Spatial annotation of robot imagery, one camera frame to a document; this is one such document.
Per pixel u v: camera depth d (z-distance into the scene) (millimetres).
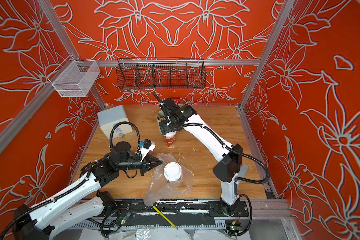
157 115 933
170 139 856
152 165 652
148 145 600
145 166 590
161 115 975
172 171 687
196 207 744
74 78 919
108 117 927
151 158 640
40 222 398
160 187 1134
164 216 710
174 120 526
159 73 1003
